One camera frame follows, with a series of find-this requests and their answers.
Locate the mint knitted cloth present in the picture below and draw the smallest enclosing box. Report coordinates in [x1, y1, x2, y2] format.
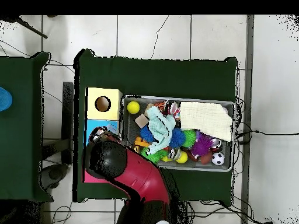
[145, 106, 176, 155]

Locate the wooden box with three holes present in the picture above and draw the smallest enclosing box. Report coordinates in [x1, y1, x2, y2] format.
[82, 87, 123, 184]

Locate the silver mesh bin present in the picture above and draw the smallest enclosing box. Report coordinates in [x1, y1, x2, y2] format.
[117, 94, 237, 173]

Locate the wooden cube block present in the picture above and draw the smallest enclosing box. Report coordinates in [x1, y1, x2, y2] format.
[134, 113, 150, 129]

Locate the yellow smooth ball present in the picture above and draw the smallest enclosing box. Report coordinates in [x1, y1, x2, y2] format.
[126, 100, 141, 115]

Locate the crushed black can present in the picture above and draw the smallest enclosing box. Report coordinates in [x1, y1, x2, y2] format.
[164, 100, 180, 116]

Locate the large blue spiky ball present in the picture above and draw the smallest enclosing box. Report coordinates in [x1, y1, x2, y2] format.
[169, 127, 186, 149]

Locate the green spiky toy with eyes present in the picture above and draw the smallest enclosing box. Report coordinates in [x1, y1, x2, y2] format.
[140, 146, 169, 164]

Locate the small green spiky ball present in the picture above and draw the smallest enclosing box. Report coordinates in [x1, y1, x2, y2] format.
[182, 129, 197, 148]

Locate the dark green table cloth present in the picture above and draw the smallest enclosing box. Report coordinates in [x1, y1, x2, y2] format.
[73, 48, 239, 203]

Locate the purple spiky ball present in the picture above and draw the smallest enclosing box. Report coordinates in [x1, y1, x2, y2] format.
[190, 134, 214, 158]

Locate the cream knitted cloth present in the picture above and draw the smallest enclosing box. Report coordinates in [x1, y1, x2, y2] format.
[179, 101, 234, 142]

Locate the small soccer ball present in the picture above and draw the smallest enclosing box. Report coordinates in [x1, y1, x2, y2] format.
[211, 152, 225, 166]

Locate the black stand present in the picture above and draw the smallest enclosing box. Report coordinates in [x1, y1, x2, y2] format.
[61, 81, 74, 165]

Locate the green covered side table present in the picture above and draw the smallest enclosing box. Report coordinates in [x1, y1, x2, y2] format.
[0, 51, 53, 202]

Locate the blue roll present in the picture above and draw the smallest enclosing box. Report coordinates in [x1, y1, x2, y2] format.
[0, 86, 13, 112]

